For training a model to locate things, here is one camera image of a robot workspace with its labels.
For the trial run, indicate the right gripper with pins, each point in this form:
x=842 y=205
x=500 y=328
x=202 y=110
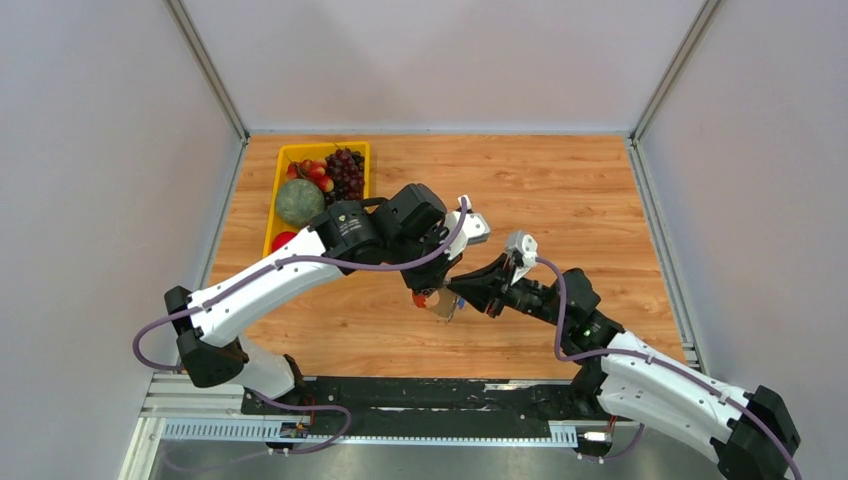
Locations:
x=488 y=287

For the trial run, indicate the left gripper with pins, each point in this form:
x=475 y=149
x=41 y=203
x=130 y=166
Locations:
x=435 y=277

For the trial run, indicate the red handled key organizer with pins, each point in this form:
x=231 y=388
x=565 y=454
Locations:
x=443 y=303

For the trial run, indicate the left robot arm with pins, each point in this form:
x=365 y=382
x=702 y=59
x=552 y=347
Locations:
x=412 y=233

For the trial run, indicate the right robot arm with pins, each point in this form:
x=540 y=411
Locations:
x=746 y=434

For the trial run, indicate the dark purple grapes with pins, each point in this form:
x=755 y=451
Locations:
x=346 y=169

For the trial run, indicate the green melon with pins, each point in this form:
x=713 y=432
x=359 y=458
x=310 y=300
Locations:
x=298 y=201

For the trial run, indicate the red apple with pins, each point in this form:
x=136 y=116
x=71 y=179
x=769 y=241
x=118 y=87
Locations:
x=281 y=240

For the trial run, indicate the red peaches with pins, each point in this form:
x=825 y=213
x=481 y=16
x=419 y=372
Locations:
x=314 y=171

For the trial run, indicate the yellow plastic tray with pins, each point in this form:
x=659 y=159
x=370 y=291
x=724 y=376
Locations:
x=296 y=153

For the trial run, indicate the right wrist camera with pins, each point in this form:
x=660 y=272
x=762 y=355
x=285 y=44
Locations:
x=521 y=248

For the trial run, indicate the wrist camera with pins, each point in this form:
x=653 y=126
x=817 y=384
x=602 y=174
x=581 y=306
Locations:
x=521 y=248
x=472 y=230

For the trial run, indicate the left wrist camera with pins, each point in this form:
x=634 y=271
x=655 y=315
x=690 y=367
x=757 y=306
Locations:
x=472 y=230

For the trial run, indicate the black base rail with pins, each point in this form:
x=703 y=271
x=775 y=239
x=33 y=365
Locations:
x=330 y=411

